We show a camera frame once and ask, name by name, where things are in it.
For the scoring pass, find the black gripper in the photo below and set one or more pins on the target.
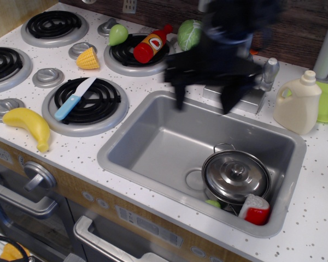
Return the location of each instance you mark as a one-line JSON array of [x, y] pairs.
[[213, 63]]

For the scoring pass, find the silver stove knob back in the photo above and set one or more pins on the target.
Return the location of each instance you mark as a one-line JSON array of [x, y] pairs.
[[104, 28]]

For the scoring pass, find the silver oven door handle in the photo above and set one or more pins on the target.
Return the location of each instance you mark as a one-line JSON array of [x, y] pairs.
[[43, 209]]

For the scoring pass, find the silver stove knob upper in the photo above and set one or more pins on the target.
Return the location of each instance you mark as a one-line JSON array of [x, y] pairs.
[[78, 48]]

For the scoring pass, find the silver sink basin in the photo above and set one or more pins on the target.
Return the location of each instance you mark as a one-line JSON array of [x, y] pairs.
[[163, 149]]

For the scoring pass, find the orange toy carrot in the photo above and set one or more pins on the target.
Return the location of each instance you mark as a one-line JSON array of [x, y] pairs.
[[253, 52]]

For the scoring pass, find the stove burner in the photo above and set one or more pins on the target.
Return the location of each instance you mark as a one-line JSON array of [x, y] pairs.
[[15, 68], [52, 29], [102, 107], [121, 60]]

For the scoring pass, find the cream detergent bottle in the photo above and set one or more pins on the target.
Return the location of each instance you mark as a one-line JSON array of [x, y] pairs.
[[297, 104]]

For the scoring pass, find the front right stove burner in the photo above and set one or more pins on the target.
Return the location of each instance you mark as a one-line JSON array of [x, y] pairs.
[[102, 107]]

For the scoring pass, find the green toy pear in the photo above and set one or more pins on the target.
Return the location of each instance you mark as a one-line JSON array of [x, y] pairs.
[[117, 35]]

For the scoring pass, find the small green toy piece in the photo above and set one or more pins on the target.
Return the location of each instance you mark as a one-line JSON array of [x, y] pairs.
[[214, 203]]

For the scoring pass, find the red ketchup bottle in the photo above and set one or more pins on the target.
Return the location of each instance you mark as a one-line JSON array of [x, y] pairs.
[[151, 44]]

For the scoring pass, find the blue handled toy knife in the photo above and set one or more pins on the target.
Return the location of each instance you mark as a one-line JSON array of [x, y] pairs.
[[74, 99]]

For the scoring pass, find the back left stove burner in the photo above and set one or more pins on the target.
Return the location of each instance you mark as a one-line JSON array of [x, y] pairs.
[[52, 29]]

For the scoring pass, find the yellow toy corn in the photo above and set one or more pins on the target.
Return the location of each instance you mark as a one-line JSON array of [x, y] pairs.
[[88, 59]]

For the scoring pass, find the silver oven dial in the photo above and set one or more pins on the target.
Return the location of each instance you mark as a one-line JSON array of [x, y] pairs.
[[38, 176]]

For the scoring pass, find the hanging silver spatula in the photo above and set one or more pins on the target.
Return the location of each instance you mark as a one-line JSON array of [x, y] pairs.
[[129, 6]]

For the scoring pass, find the back right stove burner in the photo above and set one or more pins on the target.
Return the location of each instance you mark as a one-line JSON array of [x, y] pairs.
[[121, 60]]

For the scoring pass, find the yellow object bottom left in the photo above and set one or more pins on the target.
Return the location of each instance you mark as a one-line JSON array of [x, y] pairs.
[[10, 253]]

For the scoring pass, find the grey hanging utensil handle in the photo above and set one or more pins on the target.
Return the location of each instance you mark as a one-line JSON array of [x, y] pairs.
[[202, 5]]

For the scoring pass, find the silver stove knob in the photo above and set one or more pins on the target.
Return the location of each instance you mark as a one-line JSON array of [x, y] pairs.
[[104, 28], [48, 77], [8, 104], [78, 48]]

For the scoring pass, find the front left stove burner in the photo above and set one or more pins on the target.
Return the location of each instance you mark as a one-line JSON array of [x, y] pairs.
[[15, 68]]

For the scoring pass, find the steel pot with lid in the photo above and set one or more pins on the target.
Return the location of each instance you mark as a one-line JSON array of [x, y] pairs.
[[230, 175]]

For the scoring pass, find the yellow toy banana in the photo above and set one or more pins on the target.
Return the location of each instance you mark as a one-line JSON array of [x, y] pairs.
[[32, 122]]

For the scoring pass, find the silver stove knob middle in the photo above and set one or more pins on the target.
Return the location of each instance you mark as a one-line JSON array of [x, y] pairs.
[[48, 77]]

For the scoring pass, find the silver stove knob front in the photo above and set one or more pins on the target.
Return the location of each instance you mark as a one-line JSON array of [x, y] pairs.
[[8, 104]]

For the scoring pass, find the green toy cabbage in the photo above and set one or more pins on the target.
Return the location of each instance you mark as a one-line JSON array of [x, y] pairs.
[[189, 34]]

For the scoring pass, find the red white cheese wedge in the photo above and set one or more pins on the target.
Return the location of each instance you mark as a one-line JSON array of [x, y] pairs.
[[255, 210]]

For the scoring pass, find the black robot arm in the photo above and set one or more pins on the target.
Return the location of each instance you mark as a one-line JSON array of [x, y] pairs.
[[239, 20]]

